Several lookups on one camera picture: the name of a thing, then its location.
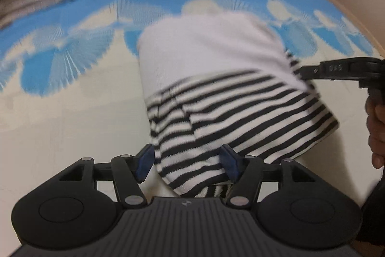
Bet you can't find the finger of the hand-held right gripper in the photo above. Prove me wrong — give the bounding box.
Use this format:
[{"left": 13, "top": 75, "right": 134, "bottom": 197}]
[{"left": 299, "top": 64, "right": 323, "bottom": 80}]

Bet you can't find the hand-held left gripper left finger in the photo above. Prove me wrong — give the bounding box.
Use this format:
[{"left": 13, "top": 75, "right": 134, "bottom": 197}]
[{"left": 57, "top": 144, "right": 155, "bottom": 209}]

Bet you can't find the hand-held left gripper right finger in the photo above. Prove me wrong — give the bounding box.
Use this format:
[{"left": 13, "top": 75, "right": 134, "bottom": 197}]
[{"left": 220, "top": 144, "right": 320, "bottom": 209}]

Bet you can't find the black white striped hoodie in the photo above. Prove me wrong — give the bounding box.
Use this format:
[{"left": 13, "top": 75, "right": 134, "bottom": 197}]
[{"left": 137, "top": 12, "right": 340, "bottom": 200}]

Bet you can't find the person's right hand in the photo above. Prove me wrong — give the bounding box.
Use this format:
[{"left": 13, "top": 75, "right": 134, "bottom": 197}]
[{"left": 365, "top": 96, "right": 385, "bottom": 170}]

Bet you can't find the person's dark clothing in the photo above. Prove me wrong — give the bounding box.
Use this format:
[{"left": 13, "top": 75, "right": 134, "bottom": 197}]
[{"left": 359, "top": 165, "right": 385, "bottom": 247}]

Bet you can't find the wooden bed frame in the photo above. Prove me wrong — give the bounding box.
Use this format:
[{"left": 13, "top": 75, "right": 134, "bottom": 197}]
[{"left": 265, "top": 0, "right": 385, "bottom": 62}]

